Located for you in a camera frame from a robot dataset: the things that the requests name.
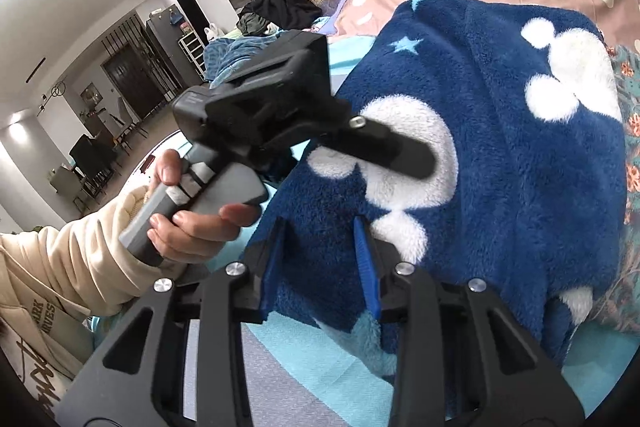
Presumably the person's cream printed hoodie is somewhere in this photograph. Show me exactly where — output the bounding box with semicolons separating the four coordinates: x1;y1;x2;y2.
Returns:
0;292;101;413

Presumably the blue grey striped blanket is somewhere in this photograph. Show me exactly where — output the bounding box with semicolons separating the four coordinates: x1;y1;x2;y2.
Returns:
185;32;640;427

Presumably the dark tall cabinet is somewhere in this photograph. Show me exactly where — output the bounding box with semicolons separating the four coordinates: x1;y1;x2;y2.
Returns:
145;4;188;80

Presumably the blue fleece star-print robe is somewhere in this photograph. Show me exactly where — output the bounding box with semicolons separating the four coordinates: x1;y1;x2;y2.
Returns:
242;0;629;384

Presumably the floral patterned cloth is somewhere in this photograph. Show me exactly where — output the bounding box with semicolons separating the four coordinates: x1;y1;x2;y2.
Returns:
590;44;640;334

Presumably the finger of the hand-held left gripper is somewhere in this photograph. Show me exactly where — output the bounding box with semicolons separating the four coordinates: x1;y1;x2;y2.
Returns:
309;116;437;181

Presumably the person's left hand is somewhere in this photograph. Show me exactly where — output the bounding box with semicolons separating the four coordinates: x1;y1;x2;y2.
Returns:
147;149;262;268

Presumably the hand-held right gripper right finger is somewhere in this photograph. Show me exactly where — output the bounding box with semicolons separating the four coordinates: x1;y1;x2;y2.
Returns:
352;217;587;427

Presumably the dark wooden door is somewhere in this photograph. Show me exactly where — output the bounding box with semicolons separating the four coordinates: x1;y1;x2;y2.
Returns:
102;44;167;118

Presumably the pile of black clothes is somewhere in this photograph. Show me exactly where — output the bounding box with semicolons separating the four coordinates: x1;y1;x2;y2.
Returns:
237;0;324;34

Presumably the white shoe rack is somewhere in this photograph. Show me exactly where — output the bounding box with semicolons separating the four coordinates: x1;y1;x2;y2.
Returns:
177;32;207;81

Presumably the person's left forearm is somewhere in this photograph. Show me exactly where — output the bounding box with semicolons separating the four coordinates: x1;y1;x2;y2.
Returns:
0;184;173;324

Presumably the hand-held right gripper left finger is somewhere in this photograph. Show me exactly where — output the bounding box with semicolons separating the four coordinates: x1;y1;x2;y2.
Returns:
52;217;290;427

